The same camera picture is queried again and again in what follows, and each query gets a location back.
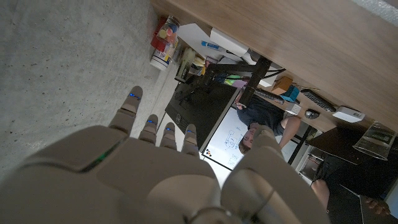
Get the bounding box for standing person black shorts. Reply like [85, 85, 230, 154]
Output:
[310, 152, 398, 224]

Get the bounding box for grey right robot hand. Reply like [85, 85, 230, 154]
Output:
[0, 86, 331, 224]

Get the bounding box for black remote control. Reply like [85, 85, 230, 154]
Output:
[299, 88, 337, 113]

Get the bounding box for grey tablet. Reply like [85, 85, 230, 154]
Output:
[325, 183, 398, 224]

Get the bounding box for white paper sheet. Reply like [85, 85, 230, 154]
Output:
[177, 22, 225, 62]

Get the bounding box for flat white device box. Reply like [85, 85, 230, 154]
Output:
[331, 106, 366, 123]

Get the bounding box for long white box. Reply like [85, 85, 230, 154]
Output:
[209, 27, 250, 58]

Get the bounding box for whiteboard with black frame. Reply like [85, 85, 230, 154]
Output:
[201, 105, 300, 172]

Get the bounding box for blue cube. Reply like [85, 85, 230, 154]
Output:
[279, 85, 301, 103]

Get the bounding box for white cylindrical canister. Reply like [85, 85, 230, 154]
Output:
[149, 45, 175, 72]

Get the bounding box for clear jar with coloured pieces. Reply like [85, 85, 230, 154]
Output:
[155, 16, 181, 45]

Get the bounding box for white cardboard box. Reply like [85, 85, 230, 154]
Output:
[242, 51, 282, 88]

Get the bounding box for seated person dark blue shirt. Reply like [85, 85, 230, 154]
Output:
[234, 90, 302, 156]

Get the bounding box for small white cube box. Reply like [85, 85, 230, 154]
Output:
[285, 103, 302, 116]

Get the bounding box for black keyboard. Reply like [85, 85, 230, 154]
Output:
[252, 87, 285, 105]

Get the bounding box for dark computer mouse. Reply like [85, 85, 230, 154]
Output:
[304, 108, 321, 120]

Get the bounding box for black computer monitor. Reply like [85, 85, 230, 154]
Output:
[164, 81, 241, 151]

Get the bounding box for black laptop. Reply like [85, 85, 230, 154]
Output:
[305, 126, 373, 166]

